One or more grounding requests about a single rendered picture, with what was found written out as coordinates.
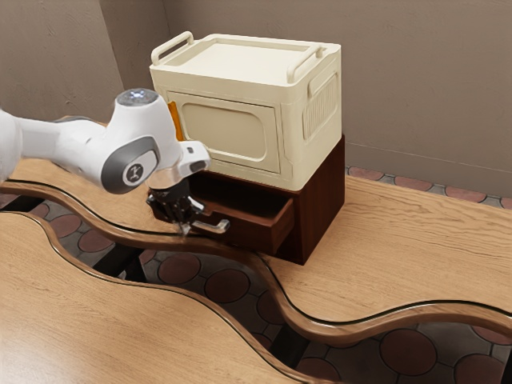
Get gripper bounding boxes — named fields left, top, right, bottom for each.
left=146, top=180, right=206, bottom=238

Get dark brown cabinet drawer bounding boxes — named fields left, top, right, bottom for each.
left=150, top=190, right=295, bottom=256

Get cream box with lid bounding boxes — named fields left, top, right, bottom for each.
left=149, top=30, right=343, bottom=192

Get dark brown wooden cabinet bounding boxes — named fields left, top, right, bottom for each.
left=186, top=134, right=346, bottom=266

